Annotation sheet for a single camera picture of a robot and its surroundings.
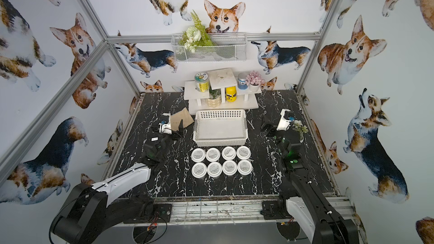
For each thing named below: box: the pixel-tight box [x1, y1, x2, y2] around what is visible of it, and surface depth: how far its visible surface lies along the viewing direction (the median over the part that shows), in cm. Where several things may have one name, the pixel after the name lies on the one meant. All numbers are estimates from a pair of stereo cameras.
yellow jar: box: [224, 85, 237, 103], surface depth 112 cm
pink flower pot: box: [245, 70, 266, 93], surface depth 97 cm
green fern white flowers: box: [178, 9, 215, 54], surface depth 82 cm
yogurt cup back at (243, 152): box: [236, 145, 252, 160], surface depth 87 cm
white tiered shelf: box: [183, 67, 262, 115], surface depth 109 cm
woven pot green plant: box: [207, 84, 222, 108], surface depth 111 cm
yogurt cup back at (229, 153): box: [221, 145, 237, 161], surface depth 87 cm
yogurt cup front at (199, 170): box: [191, 162, 208, 179], surface depth 81 cm
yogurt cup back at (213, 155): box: [205, 147, 221, 163], surface depth 86 cm
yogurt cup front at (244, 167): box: [236, 159, 253, 176], surface depth 82 cm
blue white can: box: [237, 72, 249, 90], surface depth 100 cm
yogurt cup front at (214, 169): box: [206, 161, 223, 178], surface depth 81 cm
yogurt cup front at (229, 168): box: [222, 159, 238, 176], surface depth 82 cm
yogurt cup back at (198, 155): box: [191, 147, 206, 163], surface depth 86 cm
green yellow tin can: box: [194, 72, 210, 93], surface depth 99 cm
